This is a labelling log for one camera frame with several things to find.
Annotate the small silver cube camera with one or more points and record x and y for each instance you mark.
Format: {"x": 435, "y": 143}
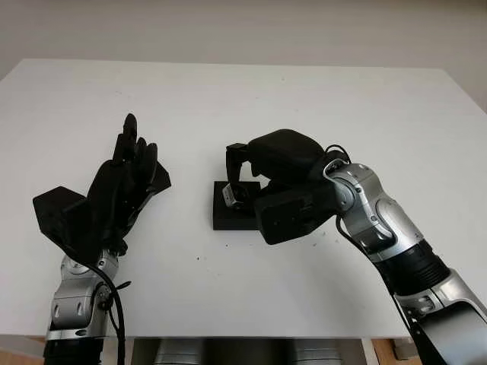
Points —
{"x": 231, "y": 195}

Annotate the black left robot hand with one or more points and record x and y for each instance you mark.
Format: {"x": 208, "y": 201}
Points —
{"x": 112, "y": 197}

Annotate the black camera box base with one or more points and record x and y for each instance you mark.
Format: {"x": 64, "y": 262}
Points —
{"x": 228, "y": 220}

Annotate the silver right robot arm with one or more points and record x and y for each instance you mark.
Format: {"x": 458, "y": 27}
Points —
{"x": 380, "y": 220}

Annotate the white table leg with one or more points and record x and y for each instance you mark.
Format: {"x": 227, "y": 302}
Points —
{"x": 370, "y": 351}

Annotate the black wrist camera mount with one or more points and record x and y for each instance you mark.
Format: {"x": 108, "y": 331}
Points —
{"x": 55, "y": 213}
{"x": 289, "y": 213}

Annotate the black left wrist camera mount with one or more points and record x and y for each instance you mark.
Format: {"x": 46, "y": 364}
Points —
{"x": 55, "y": 213}

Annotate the dark grey robot torso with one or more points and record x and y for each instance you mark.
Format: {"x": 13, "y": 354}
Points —
{"x": 243, "y": 353}

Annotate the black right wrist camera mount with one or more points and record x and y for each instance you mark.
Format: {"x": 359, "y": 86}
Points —
{"x": 289, "y": 213}

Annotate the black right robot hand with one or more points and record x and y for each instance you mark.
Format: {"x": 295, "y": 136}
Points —
{"x": 285, "y": 156}

